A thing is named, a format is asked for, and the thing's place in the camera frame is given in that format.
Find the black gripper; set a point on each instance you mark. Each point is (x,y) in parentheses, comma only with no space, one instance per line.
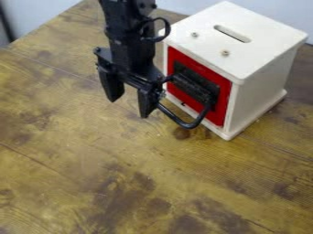
(124,63)

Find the red wooden drawer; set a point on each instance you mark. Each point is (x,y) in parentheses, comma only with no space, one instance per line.
(215,115)

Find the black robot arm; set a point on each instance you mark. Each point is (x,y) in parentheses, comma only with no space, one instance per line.
(128,14)

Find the white wooden cabinet box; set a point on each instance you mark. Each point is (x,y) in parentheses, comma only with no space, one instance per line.
(242,51)

